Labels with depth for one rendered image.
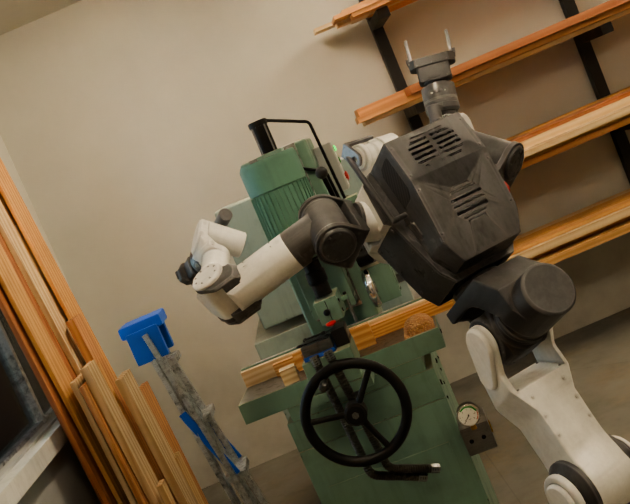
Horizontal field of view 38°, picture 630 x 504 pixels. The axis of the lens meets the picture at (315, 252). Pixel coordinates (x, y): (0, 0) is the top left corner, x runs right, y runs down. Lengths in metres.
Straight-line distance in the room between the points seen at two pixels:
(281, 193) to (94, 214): 2.64
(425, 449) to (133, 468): 1.59
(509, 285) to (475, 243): 0.11
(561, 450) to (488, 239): 0.45
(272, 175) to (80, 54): 2.72
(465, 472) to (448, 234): 0.96
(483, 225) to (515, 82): 3.30
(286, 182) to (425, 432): 0.79
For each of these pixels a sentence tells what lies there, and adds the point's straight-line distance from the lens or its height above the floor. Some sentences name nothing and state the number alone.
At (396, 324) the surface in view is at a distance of 2.65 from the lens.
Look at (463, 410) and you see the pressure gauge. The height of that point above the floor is 0.68.
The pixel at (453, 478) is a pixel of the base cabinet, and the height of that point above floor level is 0.49.
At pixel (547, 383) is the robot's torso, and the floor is 0.83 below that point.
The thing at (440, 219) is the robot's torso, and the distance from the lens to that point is 1.84.
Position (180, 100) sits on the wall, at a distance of 5.01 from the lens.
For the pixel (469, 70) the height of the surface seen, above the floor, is 1.55.
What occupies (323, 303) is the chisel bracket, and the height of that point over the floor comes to 1.06.
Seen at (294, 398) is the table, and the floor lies 0.86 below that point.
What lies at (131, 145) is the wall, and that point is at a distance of 5.04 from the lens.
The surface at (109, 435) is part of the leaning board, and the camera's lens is 3.78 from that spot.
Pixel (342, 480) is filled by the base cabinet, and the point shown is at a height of 0.59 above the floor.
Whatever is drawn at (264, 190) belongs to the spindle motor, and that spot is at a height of 1.42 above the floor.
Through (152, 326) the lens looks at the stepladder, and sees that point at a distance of 3.32.
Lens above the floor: 1.45
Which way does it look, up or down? 5 degrees down
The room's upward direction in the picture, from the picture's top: 23 degrees counter-clockwise
